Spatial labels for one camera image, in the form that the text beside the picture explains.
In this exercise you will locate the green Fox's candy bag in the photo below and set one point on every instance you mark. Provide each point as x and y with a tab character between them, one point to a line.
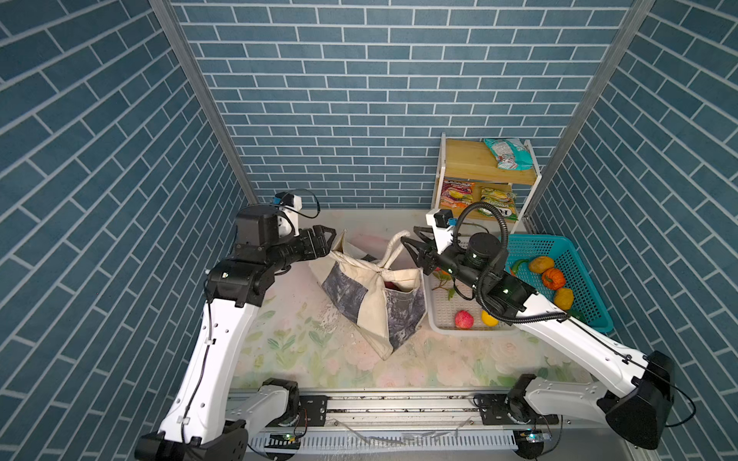
502	200

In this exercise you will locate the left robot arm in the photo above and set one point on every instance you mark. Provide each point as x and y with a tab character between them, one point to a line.
225	346

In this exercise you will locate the green leaf twig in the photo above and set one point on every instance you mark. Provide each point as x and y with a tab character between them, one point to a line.
443	282

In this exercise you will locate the aluminium rail base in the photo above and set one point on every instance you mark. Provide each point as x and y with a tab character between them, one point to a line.
279	423

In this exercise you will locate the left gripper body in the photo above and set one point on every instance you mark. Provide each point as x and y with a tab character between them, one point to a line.
288	251

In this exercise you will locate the white plastic basket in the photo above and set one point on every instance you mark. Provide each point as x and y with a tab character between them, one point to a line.
441	314

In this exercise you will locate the beige canvas grocery bag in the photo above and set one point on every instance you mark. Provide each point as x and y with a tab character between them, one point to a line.
386	305

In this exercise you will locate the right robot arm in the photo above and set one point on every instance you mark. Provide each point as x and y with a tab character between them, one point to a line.
633	393

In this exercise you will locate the yellow mango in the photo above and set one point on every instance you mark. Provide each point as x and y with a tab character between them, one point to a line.
540	265

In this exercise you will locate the teal plastic basket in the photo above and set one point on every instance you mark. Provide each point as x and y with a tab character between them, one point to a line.
588	305

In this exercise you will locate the red apple bottom left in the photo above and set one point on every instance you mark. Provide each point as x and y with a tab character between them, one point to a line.
464	320

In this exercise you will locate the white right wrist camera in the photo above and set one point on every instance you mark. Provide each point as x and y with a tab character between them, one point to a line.
442	222

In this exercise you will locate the teal snack bag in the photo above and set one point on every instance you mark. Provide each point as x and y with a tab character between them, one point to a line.
510	153

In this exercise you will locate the yellow lemon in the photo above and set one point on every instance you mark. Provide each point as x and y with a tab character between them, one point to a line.
489	320

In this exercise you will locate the orange pumpkin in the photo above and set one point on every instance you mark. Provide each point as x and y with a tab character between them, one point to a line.
553	279

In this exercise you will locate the red yellow snack bag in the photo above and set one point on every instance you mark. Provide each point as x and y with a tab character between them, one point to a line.
456	194

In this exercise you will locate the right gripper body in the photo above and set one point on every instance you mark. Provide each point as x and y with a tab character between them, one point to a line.
455	261

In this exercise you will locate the yellow bell pepper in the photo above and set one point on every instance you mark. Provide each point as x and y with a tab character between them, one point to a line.
564	298

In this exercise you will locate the white wooden shelf rack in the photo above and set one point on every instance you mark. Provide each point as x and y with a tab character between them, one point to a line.
471	161

